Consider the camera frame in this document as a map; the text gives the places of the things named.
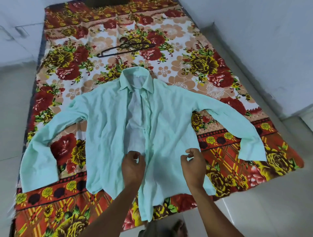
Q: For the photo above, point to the person's right hand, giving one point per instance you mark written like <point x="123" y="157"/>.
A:
<point x="194" y="171"/>

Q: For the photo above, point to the person's left hand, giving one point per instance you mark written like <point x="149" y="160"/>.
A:
<point x="133" y="169"/>

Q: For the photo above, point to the mint green shirt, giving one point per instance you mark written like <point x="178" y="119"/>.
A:
<point x="107" y="122"/>

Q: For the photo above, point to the black hanger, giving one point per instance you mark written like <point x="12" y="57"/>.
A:
<point x="110" y="51"/>

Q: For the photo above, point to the person's left forearm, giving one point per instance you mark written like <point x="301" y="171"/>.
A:
<point x="110" y="214"/>

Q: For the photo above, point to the person's right forearm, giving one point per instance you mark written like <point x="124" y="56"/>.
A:
<point x="215" y="214"/>

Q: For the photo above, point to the person's olive shorts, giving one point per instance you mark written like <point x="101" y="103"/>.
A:
<point x="154" y="230"/>

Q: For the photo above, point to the floral bedsheet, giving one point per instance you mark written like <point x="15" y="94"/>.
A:
<point x="195" y="63"/>

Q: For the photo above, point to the dark mattress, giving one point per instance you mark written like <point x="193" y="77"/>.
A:
<point x="11" y="230"/>

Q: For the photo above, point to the dark brown pillow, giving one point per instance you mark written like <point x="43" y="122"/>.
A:
<point x="105" y="3"/>

